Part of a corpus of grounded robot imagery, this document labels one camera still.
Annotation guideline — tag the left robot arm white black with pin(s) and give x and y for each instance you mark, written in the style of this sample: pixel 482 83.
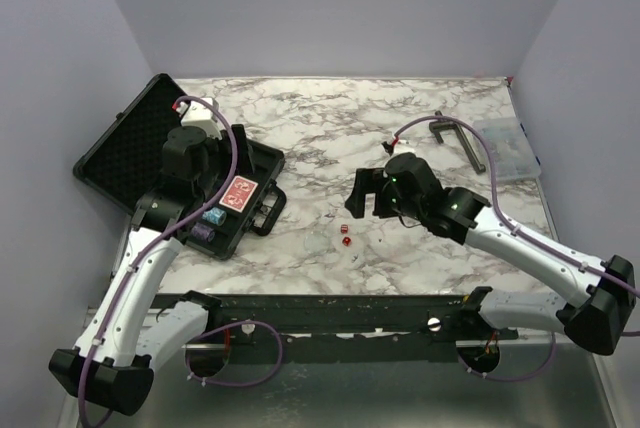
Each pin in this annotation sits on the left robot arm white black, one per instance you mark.
pixel 114 362

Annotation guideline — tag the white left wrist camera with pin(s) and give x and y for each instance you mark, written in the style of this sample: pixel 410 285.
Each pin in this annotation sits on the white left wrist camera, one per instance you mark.
pixel 196 114

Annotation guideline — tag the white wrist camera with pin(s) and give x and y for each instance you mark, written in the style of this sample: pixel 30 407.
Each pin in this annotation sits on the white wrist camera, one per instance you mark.
pixel 396 147
pixel 196 114

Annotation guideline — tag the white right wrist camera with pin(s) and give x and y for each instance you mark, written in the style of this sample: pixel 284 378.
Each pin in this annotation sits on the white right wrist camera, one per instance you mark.
pixel 396 147

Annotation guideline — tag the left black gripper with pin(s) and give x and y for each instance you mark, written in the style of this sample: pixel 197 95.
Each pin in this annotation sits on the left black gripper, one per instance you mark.
pixel 244 153

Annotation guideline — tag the black foam-lined poker case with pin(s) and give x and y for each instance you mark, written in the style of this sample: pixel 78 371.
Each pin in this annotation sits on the black foam-lined poker case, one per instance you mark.
pixel 124 163

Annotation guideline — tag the clear round dealer button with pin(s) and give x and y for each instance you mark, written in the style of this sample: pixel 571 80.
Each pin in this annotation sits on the clear round dealer button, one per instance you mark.
pixel 317 243

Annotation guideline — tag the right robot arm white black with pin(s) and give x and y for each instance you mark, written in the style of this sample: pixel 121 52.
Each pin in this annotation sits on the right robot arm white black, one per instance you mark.
pixel 590 299

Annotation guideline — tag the light blue poker chip stack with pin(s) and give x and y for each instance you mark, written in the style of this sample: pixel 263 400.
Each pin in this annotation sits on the light blue poker chip stack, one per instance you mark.
pixel 214 216

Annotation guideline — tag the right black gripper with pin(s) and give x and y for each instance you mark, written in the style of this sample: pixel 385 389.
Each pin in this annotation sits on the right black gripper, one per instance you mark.
pixel 368 180

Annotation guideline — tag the clear plastic parts box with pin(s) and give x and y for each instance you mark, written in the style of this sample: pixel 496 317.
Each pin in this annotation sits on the clear plastic parts box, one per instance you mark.
pixel 510 149

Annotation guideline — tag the red playing card deck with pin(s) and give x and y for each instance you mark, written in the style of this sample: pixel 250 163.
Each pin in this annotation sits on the red playing card deck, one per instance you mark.
pixel 238 194

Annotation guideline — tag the dark metal handle bracket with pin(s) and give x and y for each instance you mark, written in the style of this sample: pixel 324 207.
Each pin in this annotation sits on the dark metal handle bracket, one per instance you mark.
pixel 438 127

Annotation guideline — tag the purple chip stack in case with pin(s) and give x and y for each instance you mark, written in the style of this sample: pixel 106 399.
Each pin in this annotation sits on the purple chip stack in case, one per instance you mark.
pixel 203 232

